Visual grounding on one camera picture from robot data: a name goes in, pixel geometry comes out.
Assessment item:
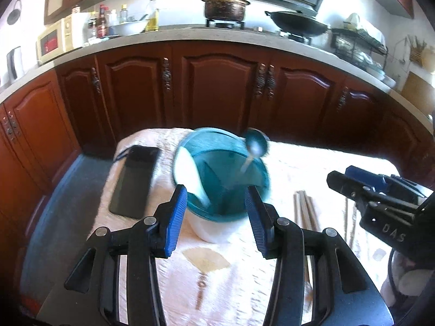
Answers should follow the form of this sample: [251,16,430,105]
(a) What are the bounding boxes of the dark sauce bottle red cap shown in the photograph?
[97,5,108,38]

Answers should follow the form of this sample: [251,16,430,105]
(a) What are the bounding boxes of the cream microwave oven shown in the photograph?
[36,18,73,64]

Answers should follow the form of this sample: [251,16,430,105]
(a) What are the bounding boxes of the white ceramic bowl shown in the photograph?
[110,20,150,37]

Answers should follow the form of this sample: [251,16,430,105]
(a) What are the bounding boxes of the black wok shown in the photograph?
[265,10,330,37]

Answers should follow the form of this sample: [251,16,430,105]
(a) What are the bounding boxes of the white electric kettle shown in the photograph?
[7,46,25,83]

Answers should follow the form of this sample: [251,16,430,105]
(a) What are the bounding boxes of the yellow cooking oil bottle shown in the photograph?
[146,0,160,32]

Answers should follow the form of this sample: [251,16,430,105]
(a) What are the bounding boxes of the stack of white plates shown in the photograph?
[366,64,397,89]

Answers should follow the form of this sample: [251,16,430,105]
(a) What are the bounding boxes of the dark cooking pot with lid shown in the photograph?
[201,0,251,21]

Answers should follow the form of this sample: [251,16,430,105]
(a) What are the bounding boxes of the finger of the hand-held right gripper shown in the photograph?
[345,165,425,198]
[326,171,420,215]

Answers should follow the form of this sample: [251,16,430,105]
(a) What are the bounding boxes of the black round wall hanging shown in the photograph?
[7,0,23,25]

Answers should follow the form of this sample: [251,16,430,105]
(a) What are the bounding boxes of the grey stone countertop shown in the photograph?
[0,24,435,133]

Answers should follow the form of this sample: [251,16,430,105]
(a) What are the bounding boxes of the wooden cutting board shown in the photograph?
[401,71,435,107]

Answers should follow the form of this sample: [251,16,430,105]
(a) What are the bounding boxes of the red-brown wooden lower cabinets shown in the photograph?
[0,39,435,245]

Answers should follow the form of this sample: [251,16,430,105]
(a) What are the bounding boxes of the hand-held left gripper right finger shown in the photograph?
[245,185,378,326]

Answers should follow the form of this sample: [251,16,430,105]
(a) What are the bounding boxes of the white quilted tablecloth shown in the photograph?
[86,127,400,326]

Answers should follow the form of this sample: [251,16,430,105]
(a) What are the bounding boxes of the wooden chopstick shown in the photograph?
[306,193,319,232]
[299,192,314,313]

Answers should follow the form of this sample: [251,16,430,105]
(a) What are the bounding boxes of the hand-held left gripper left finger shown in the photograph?
[64,184,188,326]

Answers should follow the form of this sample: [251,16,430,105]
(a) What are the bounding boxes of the white paper roll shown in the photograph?
[71,12,89,46]

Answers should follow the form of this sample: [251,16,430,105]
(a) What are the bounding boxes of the teal rimmed white utensil holder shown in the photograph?
[171,127,271,243]

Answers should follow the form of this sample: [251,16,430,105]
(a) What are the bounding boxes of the white plastic spoon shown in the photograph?
[174,147,212,208]

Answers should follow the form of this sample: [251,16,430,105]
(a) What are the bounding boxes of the black wire dish rack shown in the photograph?
[330,27,389,72]

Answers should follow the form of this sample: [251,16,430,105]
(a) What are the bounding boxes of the bamboo wall chopstick holder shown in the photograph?
[409,36,434,68]

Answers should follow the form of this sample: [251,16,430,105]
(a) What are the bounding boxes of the person's right forearm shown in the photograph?
[381,253,435,309]

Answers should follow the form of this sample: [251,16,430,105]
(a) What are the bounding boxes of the metal ladle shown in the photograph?
[238,128,270,175]

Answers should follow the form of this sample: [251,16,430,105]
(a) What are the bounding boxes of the gas stove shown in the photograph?
[185,18,313,44]

